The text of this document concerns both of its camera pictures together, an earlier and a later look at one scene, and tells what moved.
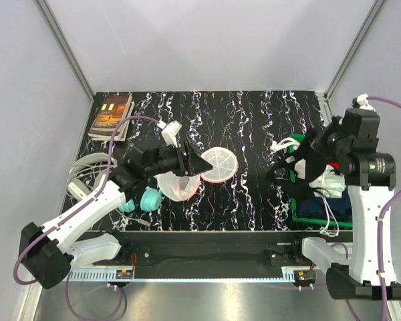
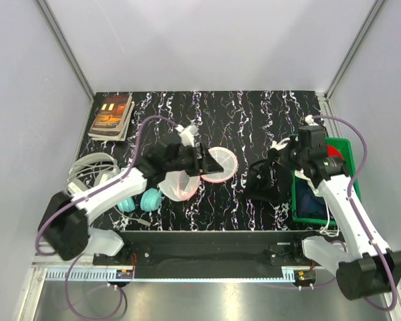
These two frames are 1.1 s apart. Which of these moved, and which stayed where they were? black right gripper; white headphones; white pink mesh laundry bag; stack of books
Moved: black right gripper
Stayed: white headphones; white pink mesh laundry bag; stack of books
